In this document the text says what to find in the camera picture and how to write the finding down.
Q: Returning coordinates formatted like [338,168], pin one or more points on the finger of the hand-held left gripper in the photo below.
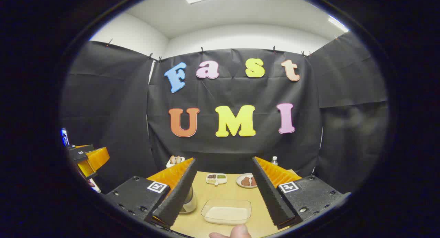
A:
[98,157]
[85,168]

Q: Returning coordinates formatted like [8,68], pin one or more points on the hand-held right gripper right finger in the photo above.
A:
[270,193]

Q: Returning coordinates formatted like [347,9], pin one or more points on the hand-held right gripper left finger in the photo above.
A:
[178,193]

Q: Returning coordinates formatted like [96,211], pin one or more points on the dark grey rice cooker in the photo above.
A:
[190,202]

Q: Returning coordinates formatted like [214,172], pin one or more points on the brown meat piece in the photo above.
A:
[253,181]
[245,181]

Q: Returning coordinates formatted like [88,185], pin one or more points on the white round plate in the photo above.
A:
[242,183]

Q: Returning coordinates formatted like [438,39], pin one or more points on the white toaster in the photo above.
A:
[170,164]

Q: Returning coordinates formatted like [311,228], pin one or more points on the green drink bottle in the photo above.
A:
[274,161]

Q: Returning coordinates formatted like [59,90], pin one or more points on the computer monitor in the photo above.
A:
[64,136]

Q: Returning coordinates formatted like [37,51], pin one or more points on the white divided dish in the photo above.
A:
[216,178]

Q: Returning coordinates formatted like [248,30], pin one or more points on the black backdrop cloth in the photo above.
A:
[233,152]

